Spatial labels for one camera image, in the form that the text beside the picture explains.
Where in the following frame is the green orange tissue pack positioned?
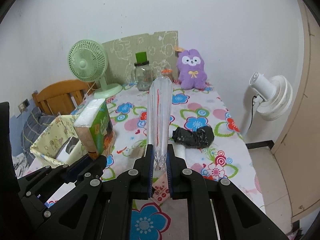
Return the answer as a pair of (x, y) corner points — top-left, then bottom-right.
(73, 99), (116, 160)

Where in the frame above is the clear plastic packet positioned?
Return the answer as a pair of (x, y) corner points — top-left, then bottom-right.
(146, 76), (172, 170)

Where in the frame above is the pink baby tissue pack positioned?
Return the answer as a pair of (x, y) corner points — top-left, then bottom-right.
(152, 173), (170, 205)

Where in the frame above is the crumpled white cloth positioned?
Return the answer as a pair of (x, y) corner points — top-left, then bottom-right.
(12, 153), (29, 178)

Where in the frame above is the floral tablecloth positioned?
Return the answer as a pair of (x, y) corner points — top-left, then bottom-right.
(44, 80), (266, 240)

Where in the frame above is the black plastic bag bundle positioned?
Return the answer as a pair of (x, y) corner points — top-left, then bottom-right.
(172, 126), (215, 149)

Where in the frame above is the yellow cartoon fabric storage box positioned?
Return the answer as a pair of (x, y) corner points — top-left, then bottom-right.
(30, 115), (87, 168)

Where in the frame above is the grey plaid pillow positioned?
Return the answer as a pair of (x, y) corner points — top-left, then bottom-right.
(21, 107), (55, 165)

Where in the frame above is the glass mason jar mug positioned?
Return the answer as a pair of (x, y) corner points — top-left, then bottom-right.
(132, 51), (153, 91)

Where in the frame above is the small toothpick jar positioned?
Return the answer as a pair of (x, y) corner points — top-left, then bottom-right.
(161, 69), (173, 82)

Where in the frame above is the purple plush bunny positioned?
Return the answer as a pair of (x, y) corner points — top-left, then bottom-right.
(176, 49), (207, 90)

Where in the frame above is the white standing fan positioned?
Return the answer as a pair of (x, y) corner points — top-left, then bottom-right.
(241, 72), (293, 142)

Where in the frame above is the green desk fan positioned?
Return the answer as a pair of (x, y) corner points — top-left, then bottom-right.
(67, 40), (123, 99)

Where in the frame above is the wall power outlet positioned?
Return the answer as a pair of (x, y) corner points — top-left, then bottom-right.
(18, 99), (30, 113)

